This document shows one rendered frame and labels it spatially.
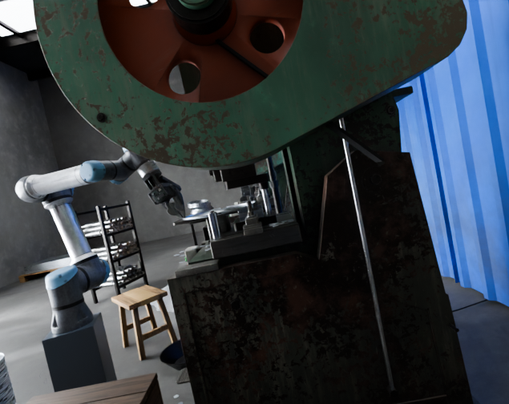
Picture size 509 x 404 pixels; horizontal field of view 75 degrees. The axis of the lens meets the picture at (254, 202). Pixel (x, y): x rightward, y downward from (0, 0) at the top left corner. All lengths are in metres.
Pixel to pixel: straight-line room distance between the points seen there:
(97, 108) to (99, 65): 0.11
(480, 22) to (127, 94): 1.51
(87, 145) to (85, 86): 7.99
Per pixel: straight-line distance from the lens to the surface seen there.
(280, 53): 0.97
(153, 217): 8.35
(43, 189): 1.52
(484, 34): 1.88
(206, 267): 1.08
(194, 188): 8.06
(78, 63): 0.99
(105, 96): 0.94
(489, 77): 1.85
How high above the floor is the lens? 0.87
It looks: 3 degrees down
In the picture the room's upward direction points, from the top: 12 degrees counter-clockwise
